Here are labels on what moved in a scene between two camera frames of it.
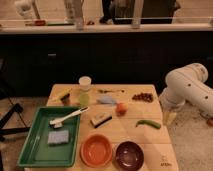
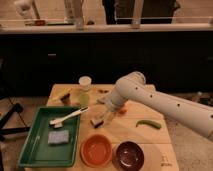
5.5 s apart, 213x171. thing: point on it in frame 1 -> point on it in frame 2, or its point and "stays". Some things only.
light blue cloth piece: [108, 99] stays
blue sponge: [58, 137] stays
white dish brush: [58, 122] stays
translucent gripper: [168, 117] -> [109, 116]
